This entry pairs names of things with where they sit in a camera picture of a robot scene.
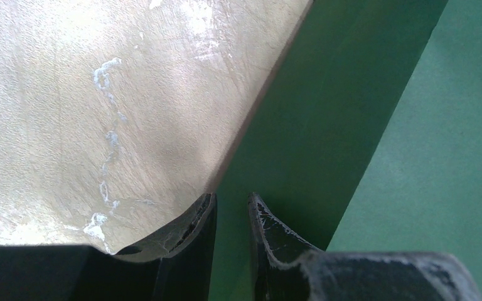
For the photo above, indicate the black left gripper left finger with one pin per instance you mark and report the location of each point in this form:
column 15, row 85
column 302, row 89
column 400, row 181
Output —
column 172, row 263

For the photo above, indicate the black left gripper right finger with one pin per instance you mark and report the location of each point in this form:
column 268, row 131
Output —
column 287, row 267

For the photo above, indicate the green paper bag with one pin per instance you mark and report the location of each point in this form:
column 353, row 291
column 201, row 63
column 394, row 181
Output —
column 369, row 138

